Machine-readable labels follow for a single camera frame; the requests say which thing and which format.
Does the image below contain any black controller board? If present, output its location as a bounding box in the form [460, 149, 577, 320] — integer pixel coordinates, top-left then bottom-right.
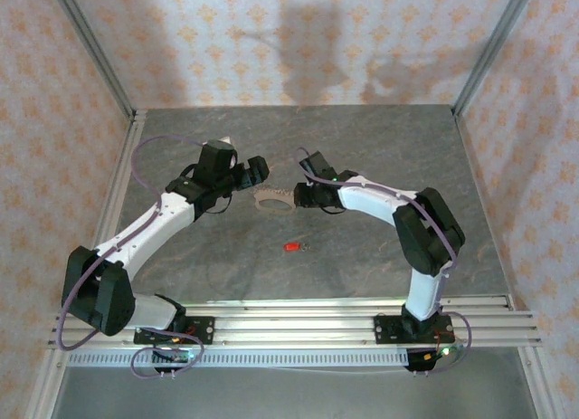
[151, 346, 204, 377]
[404, 344, 467, 377]

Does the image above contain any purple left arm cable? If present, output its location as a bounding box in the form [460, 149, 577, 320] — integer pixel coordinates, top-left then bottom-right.
[60, 135, 207, 380]

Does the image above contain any aluminium side rail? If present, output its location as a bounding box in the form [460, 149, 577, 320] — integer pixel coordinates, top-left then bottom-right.
[71, 110, 149, 312]

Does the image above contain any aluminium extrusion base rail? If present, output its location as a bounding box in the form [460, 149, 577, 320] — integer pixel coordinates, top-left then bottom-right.
[47, 295, 544, 350]

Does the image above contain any slotted grey cable duct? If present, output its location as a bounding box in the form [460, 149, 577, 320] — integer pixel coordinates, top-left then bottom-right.
[67, 349, 412, 368]

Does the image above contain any aluminium frame post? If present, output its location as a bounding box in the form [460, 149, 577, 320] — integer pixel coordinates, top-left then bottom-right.
[451, 0, 538, 117]
[48, 0, 138, 121]

